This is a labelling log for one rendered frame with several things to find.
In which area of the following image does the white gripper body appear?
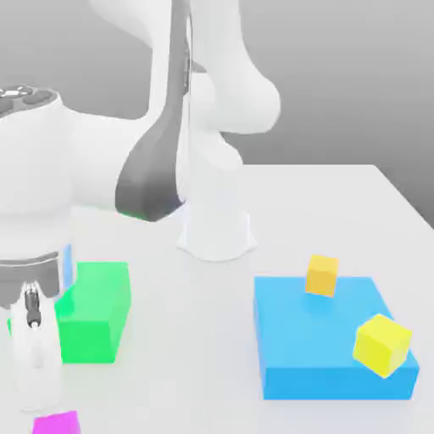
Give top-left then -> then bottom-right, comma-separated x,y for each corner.
8,293 -> 65,414

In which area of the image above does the small magenta cube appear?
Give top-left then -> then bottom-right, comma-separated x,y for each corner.
32,410 -> 81,434

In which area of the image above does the small orange cube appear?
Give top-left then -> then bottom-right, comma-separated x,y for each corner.
304,254 -> 340,298

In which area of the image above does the small yellow cube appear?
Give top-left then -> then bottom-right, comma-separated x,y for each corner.
352,313 -> 414,380

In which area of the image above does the large green box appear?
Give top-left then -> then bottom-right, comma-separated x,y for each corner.
6,261 -> 132,364

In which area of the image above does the large blue box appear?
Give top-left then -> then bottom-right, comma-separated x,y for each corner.
253,275 -> 420,401

